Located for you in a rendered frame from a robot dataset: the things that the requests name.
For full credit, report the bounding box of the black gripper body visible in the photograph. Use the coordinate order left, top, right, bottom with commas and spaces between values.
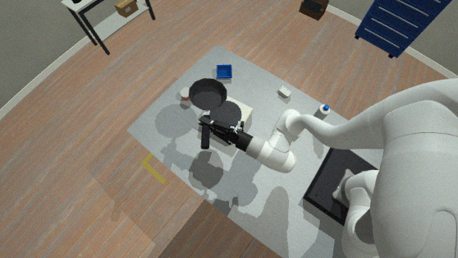
227, 131, 253, 152

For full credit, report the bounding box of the blue plastic stacking bin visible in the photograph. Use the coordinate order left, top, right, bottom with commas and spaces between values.
217, 65, 232, 78

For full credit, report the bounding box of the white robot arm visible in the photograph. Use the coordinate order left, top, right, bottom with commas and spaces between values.
245, 78, 458, 258

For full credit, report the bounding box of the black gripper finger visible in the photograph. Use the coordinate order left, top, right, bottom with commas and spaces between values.
199, 122, 233, 145
199, 116, 238, 139

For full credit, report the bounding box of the white bottle with blue cap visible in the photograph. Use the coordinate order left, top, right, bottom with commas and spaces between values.
313, 104, 330, 120

